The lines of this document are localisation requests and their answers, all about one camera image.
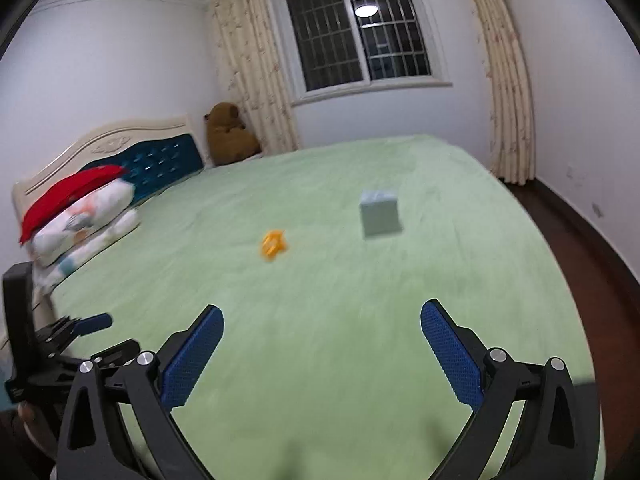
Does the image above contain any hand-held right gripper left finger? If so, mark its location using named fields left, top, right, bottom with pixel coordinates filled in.
left=56, top=304, right=226, bottom=480

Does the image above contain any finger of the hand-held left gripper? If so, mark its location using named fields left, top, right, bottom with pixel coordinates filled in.
left=90, top=338, right=142, bottom=367
left=36, top=313, right=113, bottom=348

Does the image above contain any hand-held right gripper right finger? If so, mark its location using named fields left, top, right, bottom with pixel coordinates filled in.
left=420, top=299, right=603, bottom=480

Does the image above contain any small orange toy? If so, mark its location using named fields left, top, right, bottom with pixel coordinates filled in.
left=261, top=230, right=290, bottom=262

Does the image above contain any light blue box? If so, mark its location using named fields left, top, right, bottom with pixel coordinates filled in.
left=359, top=190, right=403, bottom=239

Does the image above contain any person's left hand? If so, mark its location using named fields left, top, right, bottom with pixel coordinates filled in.
left=16, top=401, right=42, bottom=433

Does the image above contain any white floral pillow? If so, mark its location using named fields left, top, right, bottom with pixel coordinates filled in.
left=31, top=179, right=142, bottom=292

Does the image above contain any red pillow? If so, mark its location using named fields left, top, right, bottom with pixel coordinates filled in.
left=20, top=164, right=128, bottom=246

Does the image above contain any bed with green sheet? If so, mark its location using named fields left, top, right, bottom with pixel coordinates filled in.
left=32, top=134, right=603, bottom=480

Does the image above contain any cream headboard with blue padding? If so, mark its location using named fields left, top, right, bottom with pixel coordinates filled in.
left=11, top=114, right=206, bottom=266

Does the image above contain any brown teddy bear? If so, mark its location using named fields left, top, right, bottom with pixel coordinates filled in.
left=202, top=102, right=262, bottom=167

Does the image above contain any floral cream curtain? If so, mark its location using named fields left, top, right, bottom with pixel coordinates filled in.
left=457, top=0, right=537, bottom=186
left=205, top=0, right=301, bottom=157

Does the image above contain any barred window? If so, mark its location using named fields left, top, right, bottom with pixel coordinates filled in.
left=267, top=0, right=453, bottom=107

